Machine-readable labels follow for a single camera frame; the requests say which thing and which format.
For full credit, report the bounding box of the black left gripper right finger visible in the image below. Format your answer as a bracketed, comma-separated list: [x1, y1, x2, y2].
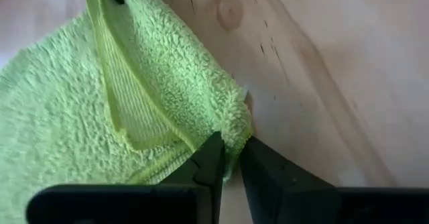
[239, 135, 339, 224]

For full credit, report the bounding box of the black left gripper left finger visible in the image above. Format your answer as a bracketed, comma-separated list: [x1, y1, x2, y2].
[158, 131, 227, 190]

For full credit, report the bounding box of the lime yellow microfiber towel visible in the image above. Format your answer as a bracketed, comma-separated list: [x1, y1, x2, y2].
[0, 0, 253, 224]

